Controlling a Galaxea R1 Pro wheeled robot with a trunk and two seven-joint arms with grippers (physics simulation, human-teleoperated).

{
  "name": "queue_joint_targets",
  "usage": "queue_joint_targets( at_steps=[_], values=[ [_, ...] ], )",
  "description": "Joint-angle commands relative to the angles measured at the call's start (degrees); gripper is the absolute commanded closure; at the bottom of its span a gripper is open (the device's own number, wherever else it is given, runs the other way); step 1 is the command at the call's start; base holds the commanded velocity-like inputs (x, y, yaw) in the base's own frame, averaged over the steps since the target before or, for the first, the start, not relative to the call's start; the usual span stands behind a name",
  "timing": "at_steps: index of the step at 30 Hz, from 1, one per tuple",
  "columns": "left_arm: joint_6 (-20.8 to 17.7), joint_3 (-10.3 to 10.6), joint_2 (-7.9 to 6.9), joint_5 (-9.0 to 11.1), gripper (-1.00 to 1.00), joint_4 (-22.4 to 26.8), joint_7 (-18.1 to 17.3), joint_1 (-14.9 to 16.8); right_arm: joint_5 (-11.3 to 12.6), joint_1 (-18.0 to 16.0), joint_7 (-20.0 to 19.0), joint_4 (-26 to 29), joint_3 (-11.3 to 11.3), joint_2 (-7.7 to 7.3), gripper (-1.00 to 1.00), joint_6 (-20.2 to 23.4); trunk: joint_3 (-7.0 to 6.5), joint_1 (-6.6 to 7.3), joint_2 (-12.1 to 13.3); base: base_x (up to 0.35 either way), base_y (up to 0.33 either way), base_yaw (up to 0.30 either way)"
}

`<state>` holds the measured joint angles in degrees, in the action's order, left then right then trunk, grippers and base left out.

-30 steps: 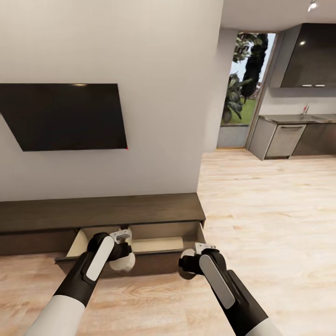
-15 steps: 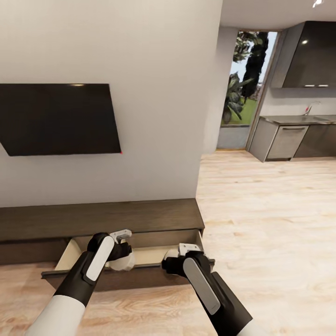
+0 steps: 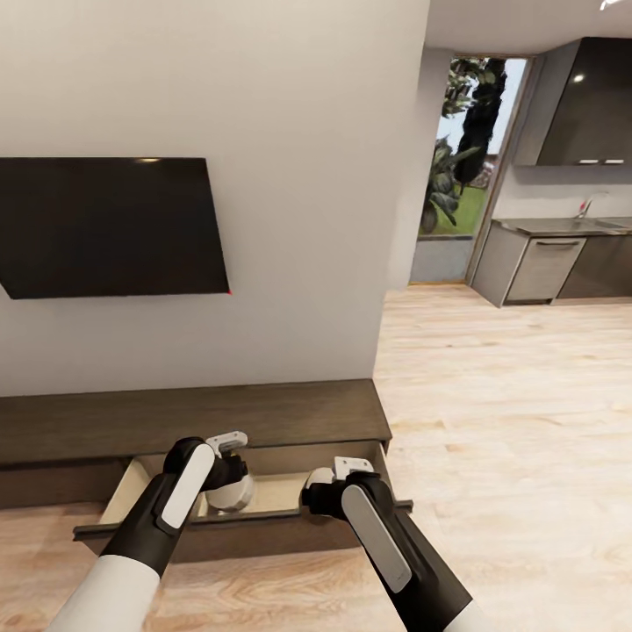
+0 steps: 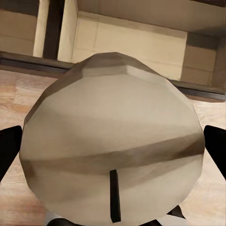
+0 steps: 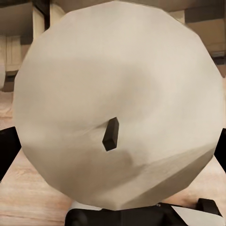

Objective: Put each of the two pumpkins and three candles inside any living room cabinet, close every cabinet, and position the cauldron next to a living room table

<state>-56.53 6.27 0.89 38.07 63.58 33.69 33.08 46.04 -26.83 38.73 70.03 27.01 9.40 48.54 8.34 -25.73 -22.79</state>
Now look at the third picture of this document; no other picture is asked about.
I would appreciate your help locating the dishwasher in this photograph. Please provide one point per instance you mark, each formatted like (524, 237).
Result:
(544, 266)

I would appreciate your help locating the pillar candle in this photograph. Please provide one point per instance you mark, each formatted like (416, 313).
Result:
(232, 498)
(321, 475)

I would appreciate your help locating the wall mounted tv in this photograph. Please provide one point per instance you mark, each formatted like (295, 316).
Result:
(90, 227)

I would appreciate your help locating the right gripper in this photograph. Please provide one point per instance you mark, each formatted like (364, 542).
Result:
(320, 498)

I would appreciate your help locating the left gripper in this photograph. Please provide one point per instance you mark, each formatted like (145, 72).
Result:
(232, 470)

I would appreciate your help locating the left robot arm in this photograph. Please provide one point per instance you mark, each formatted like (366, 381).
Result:
(115, 594)

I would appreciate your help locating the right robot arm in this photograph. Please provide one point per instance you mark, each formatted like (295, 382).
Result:
(424, 590)

